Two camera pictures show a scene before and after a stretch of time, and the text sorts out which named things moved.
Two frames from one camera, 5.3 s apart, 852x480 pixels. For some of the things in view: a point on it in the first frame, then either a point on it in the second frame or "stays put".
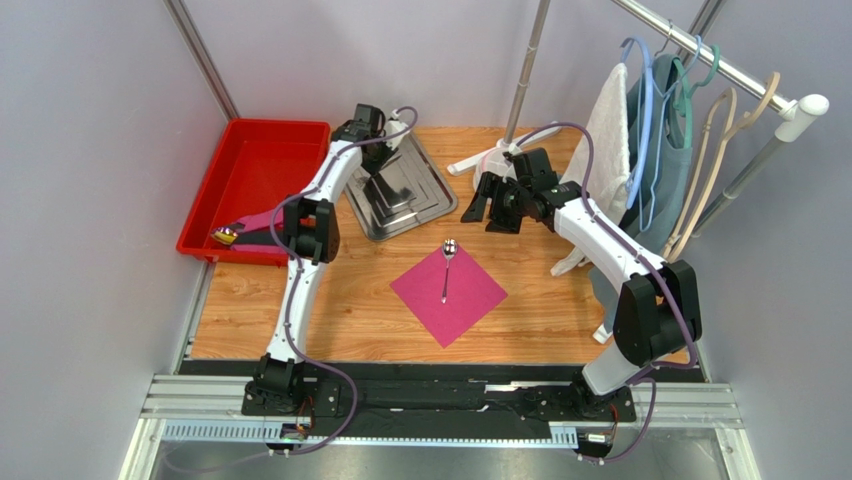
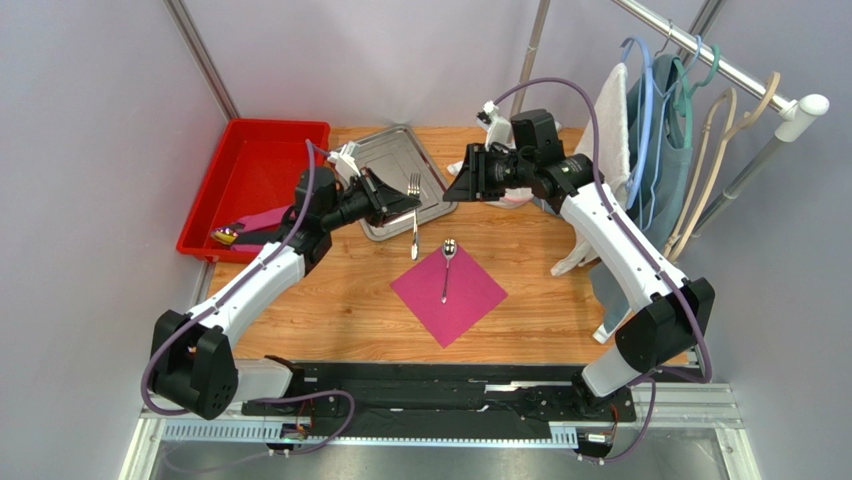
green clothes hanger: x=682 y=105 stays put
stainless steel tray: x=408 y=192 stays put
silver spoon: x=449 y=248 stays put
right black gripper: x=500 y=202 → x=478 y=172
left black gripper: x=374 y=169 → x=384 y=201
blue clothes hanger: x=644 y=129 stays put
